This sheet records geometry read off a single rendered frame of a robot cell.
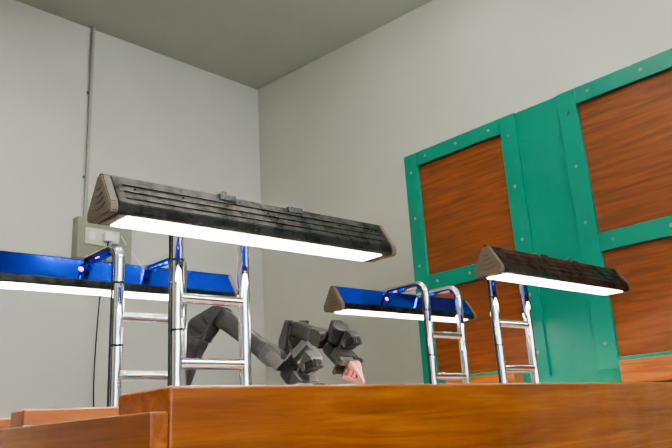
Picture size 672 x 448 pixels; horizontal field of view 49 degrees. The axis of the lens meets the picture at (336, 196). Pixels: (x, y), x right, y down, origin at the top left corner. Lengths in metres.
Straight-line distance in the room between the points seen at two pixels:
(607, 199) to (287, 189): 2.65
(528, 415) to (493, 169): 1.70
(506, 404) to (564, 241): 1.47
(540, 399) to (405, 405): 0.32
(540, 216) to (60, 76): 2.77
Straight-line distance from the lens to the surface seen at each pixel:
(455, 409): 1.13
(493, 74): 3.98
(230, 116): 5.02
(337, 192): 4.47
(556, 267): 2.01
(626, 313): 2.52
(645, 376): 2.41
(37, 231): 4.06
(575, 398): 1.39
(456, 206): 2.94
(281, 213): 1.37
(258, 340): 2.26
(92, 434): 0.94
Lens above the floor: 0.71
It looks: 17 degrees up
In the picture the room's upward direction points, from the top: 3 degrees counter-clockwise
